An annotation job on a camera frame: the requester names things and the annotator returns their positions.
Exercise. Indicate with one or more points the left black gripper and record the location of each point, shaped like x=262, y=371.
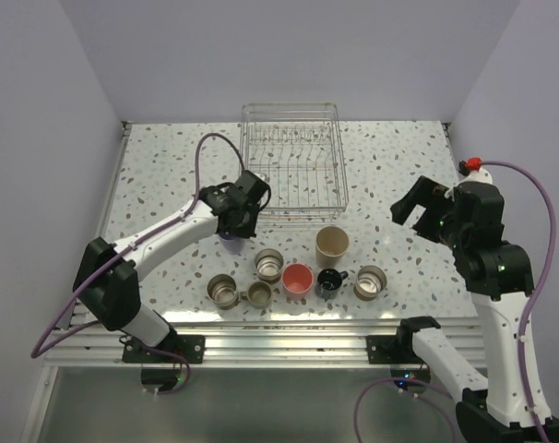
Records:
x=248, y=231

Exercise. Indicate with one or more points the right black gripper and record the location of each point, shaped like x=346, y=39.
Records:
x=434, y=198

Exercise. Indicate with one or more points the lavender plastic cup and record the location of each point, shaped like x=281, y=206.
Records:
x=232, y=244

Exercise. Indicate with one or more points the steel cup with brown band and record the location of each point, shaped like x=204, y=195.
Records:
x=269, y=265

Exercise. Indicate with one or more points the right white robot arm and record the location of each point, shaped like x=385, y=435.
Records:
x=507, y=404

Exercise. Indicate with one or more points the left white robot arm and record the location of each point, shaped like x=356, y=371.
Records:
x=109, y=275

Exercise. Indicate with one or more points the left steel cup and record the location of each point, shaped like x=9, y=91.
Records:
x=222, y=291

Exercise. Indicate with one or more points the right steel cup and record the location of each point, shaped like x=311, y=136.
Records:
x=369, y=283

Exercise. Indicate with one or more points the tall beige cup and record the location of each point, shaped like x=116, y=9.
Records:
x=331, y=244

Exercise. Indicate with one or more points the small olive mug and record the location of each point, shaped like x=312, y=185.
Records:
x=258, y=294

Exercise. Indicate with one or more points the coral pink cup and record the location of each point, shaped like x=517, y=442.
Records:
x=297, y=280

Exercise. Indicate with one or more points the black mug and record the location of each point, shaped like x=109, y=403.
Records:
x=329, y=282

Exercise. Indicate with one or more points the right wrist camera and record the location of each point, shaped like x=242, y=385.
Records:
x=471, y=170

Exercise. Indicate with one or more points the wire dish rack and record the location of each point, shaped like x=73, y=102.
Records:
x=298, y=146

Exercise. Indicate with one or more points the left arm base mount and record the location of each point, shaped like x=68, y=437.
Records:
x=178, y=349

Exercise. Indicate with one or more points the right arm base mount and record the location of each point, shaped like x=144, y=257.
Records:
x=385, y=350

